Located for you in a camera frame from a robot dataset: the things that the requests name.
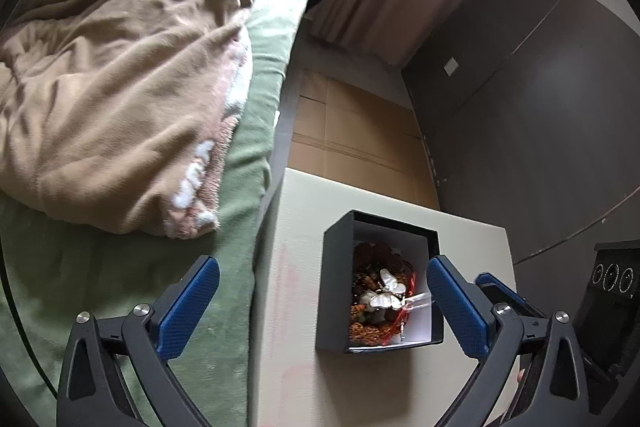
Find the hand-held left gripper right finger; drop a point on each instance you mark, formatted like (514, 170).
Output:
(455, 302)

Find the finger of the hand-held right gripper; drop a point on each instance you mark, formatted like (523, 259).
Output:
(505, 293)

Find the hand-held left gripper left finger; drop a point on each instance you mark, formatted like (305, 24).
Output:
(192, 302)

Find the black jewelry box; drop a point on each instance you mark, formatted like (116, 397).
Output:
(335, 297)

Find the silver butterfly brooch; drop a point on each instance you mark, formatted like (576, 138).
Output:
(387, 292)

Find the butterfly ornament with beads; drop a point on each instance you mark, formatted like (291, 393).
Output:
(367, 257)

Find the green bed sheet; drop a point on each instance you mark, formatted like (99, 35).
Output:
(240, 187)

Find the flattened cardboard sheets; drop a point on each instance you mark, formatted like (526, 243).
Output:
(360, 132)

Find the beige blanket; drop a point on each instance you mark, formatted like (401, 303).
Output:
(115, 97)

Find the white wall switch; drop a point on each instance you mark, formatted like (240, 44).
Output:
(451, 66)

